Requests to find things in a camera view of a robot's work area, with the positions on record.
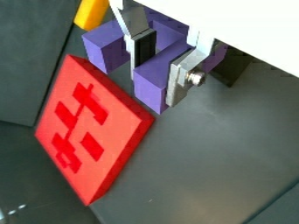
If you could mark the purple U-shaped block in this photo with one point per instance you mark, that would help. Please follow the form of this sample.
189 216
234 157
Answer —
107 54

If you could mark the yellow long bar block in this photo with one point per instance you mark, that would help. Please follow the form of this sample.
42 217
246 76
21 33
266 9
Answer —
90 14

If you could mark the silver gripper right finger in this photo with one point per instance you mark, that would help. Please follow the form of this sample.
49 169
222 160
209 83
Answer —
185 73

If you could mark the red board with cutouts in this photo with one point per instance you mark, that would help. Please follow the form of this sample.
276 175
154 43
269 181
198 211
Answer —
91 127

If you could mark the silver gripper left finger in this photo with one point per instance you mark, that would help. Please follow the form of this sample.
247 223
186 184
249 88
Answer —
139 35

